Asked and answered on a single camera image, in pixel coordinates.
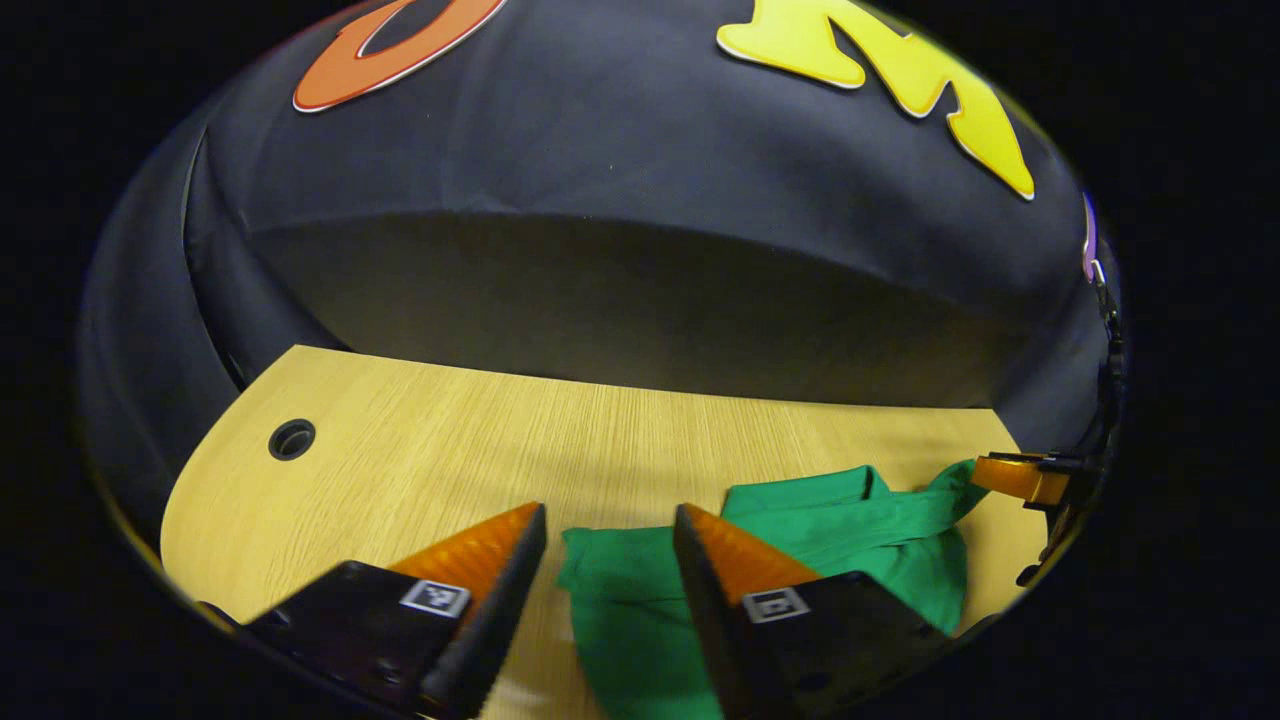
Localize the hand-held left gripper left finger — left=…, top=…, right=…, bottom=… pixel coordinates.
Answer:
left=240, top=502, right=548, bottom=720

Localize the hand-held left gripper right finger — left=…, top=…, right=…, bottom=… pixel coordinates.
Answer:
left=673, top=503, right=951, bottom=720

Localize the green T-shirt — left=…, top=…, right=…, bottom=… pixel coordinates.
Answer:
left=557, top=463, right=991, bottom=720

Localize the black backdrop cloth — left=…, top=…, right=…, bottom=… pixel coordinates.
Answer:
left=75, top=0, right=1126, bottom=561

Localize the open black table cable hole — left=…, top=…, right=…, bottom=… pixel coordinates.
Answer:
left=267, top=418, right=317, bottom=462

